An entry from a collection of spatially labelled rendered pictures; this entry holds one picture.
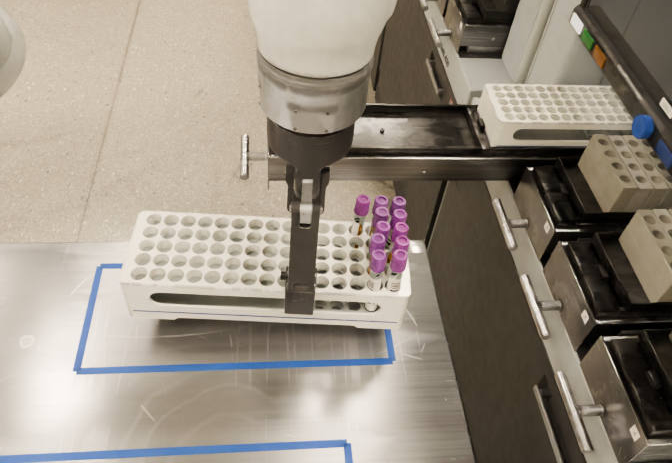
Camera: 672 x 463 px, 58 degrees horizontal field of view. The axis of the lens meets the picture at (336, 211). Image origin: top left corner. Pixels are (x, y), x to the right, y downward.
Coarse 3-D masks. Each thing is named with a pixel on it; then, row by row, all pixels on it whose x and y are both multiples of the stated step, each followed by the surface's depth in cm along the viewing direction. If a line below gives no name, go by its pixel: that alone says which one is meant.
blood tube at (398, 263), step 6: (396, 252) 59; (402, 252) 59; (396, 258) 59; (402, 258) 59; (390, 264) 60; (396, 264) 59; (402, 264) 59; (390, 270) 61; (396, 270) 60; (402, 270) 60; (390, 276) 61; (396, 276) 61; (390, 282) 62; (396, 282) 61; (390, 288) 62; (396, 288) 62
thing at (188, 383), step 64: (0, 256) 74; (64, 256) 74; (0, 320) 68; (64, 320) 68; (128, 320) 69; (192, 320) 70; (0, 384) 63; (64, 384) 63; (128, 384) 64; (192, 384) 64; (256, 384) 65; (320, 384) 66; (384, 384) 66; (448, 384) 67; (0, 448) 58; (64, 448) 59; (128, 448) 59; (192, 448) 60; (256, 448) 60; (320, 448) 61; (384, 448) 62; (448, 448) 62
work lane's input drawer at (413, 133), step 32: (384, 128) 99; (416, 128) 100; (448, 128) 101; (480, 128) 99; (256, 160) 100; (352, 160) 94; (384, 160) 94; (416, 160) 95; (448, 160) 95; (480, 160) 96; (512, 160) 97; (544, 160) 97
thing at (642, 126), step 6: (636, 120) 76; (642, 120) 75; (648, 120) 74; (636, 126) 76; (642, 126) 75; (648, 126) 74; (636, 132) 76; (642, 132) 75; (648, 132) 74; (642, 138) 75
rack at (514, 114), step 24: (504, 96) 98; (528, 96) 98; (552, 96) 100; (576, 96) 100; (600, 96) 100; (504, 120) 93; (528, 120) 94; (552, 120) 94; (576, 120) 95; (600, 120) 97; (624, 120) 97; (504, 144) 96; (528, 144) 97; (552, 144) 97; (576, 144) 98
